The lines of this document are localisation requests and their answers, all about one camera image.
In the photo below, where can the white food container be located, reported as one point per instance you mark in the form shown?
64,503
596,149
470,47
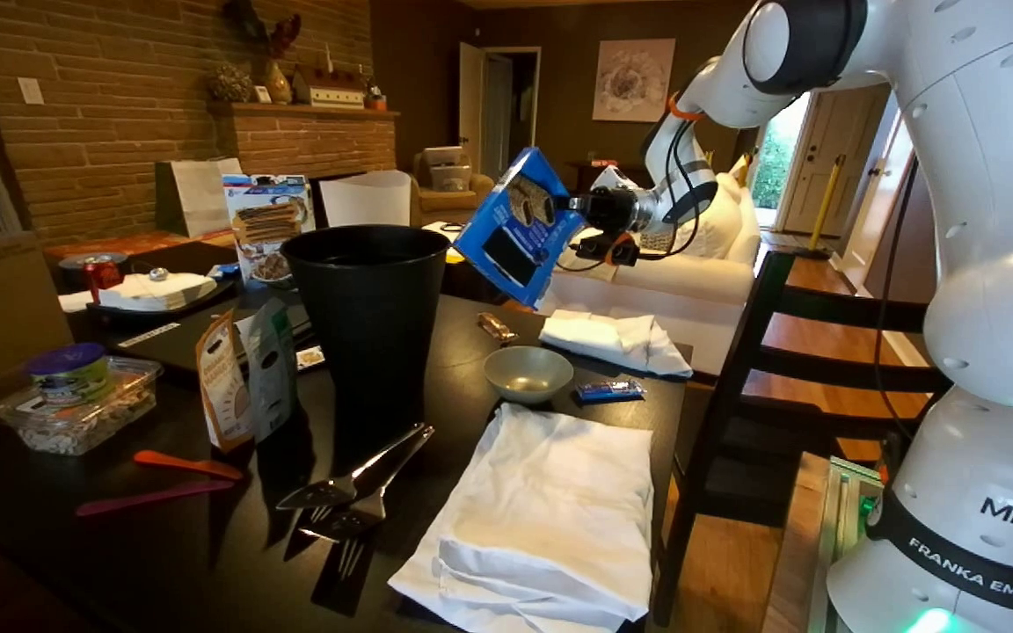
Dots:
155,290

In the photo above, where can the small printed card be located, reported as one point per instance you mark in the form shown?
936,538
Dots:
318,356

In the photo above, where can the wooden plank stand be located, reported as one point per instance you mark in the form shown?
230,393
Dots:
798,549

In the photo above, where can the small white folded cloth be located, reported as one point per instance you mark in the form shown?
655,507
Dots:
617,337

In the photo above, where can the printed food carton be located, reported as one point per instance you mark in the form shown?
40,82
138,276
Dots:
270,228

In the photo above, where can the orange stick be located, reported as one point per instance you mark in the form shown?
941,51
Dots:
184,466

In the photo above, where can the white paper bag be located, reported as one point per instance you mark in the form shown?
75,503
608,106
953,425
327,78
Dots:
206,198

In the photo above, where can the clear plastic clamshell container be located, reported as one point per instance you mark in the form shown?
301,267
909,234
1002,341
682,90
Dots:
87,422

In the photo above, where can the black wrist camera orange mount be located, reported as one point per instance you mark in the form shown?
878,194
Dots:
612,247

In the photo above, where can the black tongs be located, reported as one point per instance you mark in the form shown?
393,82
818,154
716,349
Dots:
360,510

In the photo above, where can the green-white stand-up pouch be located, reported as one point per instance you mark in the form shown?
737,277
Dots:
272,371

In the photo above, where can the black plastic waste bin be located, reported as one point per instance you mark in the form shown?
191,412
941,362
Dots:
369,327

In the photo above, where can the translucent white waste bin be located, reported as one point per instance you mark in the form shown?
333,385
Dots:
367,198

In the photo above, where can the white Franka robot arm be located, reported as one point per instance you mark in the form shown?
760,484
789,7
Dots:
999,318

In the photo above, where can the white stand-up pouch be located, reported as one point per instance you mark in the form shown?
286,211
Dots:
224,392

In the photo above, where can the large white folded cloth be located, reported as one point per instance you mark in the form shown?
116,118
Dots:
542,513

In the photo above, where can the jar with red lid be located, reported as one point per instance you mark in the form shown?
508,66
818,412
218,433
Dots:
94,273

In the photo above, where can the jar with purple lid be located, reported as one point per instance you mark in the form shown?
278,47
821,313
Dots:
69,362

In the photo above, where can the brown snack bar wrapper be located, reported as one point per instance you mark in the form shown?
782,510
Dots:
512,321

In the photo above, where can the white light switch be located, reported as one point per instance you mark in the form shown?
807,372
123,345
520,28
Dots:
29,92

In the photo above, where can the mantel decoration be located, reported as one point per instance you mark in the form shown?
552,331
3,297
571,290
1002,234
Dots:
342,92

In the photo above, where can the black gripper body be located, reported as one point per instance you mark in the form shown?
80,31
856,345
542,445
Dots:
612,211

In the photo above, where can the blue cardboard snack box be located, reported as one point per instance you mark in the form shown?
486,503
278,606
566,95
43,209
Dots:
508,247

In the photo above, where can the vase with dried flowers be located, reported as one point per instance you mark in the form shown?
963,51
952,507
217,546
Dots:
278,82

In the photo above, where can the blue snack bar wrapper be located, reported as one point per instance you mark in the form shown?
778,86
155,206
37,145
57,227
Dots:
608,392

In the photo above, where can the wood-topped brick ledge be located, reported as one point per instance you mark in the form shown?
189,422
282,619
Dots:
120,247

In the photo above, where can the metal slotted spatula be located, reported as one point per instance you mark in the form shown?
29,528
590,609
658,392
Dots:
333,488

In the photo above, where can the dark wooden chair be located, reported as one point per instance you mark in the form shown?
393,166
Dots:
845,313

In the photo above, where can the framed wall picture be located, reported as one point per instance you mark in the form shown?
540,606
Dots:
635,78

